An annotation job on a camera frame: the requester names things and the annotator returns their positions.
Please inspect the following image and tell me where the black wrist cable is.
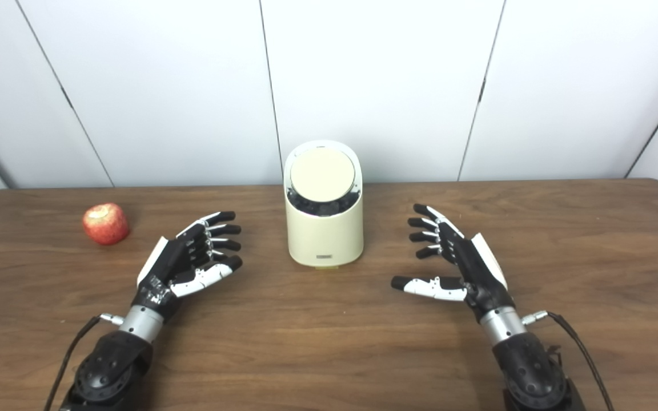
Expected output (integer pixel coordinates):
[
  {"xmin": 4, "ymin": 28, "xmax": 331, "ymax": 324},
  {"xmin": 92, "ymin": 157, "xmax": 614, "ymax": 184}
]
[
  {"xmin": 43, "ymin": 313, "xmax": 125, "ymax": 411},
  {"xmin": 522, "ymin": 311, "xmax": 615, "ymax": 411}
]

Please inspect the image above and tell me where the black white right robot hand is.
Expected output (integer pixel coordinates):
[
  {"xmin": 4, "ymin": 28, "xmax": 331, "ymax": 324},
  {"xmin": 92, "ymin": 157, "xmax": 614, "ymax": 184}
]
[{"xmin": 391, "ymin": 203, "xmax": 516, "ymax": 321}]

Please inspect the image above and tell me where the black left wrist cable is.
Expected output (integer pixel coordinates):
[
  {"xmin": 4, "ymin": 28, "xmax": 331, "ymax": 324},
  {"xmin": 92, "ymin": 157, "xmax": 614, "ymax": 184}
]
[{"xmin": 43, "ymin": 313, "xmax": 125, "ymax": 411}]

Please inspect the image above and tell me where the red apple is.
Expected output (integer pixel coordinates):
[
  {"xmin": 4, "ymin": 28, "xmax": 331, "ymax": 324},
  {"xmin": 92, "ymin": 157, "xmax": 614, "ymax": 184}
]
[{"xmin": 82, "ymin": 203, "xmax": 130, "ymax": 246}]

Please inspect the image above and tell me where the cream-colored bin body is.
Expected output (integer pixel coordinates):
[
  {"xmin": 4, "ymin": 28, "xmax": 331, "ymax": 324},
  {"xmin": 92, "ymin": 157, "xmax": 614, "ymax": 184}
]
[{"xmin": 283, "ymin": 140, "xmax": 364, "ymax": 269}]

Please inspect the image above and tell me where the cream round bin lid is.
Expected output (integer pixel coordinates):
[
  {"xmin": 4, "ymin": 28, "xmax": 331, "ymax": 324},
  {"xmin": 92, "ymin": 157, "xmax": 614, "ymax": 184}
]
[{"xmin": 290, "ymin": 147, "xmax": 357, "ymax": 202}]

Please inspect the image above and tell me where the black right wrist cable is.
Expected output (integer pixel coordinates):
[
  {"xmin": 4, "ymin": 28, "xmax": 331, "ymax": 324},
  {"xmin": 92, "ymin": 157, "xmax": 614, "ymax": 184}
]
[{"xmin": 522, "ymin": 311, "xmax": 615, "ymax": 411}]

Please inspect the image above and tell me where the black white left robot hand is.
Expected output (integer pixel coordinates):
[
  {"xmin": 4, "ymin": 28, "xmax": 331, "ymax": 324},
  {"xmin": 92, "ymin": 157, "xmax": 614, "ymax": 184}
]
[{"xmin": 133, "ymin": 211, "xmax": 243, "ymax": 320}]

